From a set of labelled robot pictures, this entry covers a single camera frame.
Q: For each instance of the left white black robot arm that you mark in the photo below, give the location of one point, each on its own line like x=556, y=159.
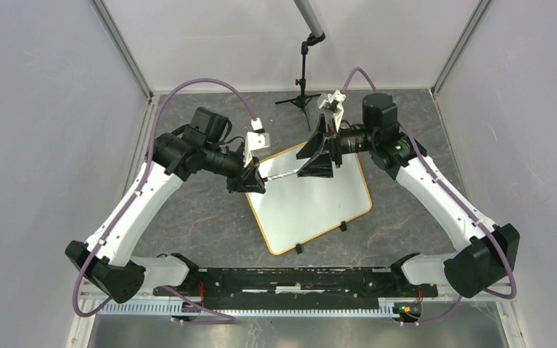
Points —
x=106, y=258

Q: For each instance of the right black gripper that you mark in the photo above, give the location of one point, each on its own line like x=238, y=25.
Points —
x=317, y=147

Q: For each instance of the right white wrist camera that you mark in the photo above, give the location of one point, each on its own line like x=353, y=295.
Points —
x=334, y=103

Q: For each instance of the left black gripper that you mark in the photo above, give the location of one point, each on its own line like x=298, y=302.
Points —
x=247, y=180

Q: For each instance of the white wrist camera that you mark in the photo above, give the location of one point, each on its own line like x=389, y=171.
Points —
x=257, y=142
x=334, y=103

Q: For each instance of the slotted aluminium cable rail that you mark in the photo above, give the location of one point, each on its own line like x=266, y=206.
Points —
x=175, y=307

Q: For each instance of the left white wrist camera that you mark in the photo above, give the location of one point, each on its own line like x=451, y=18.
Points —
x=257, y=142

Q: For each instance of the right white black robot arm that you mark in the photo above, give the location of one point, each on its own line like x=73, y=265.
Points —
x=485, y=252

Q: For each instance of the grey camera boom pole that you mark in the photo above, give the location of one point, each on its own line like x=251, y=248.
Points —
x=308, y=14

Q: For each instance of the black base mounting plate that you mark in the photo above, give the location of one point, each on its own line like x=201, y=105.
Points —
x=332, y=288

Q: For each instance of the black tripod camera stand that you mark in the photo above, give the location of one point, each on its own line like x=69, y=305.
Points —
x=302, y=100

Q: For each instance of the black whiteboard marker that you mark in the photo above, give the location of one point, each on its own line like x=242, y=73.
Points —
x=280, y=175

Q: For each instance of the yellow framed whiteboard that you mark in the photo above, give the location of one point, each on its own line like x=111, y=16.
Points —
x=296, y=210

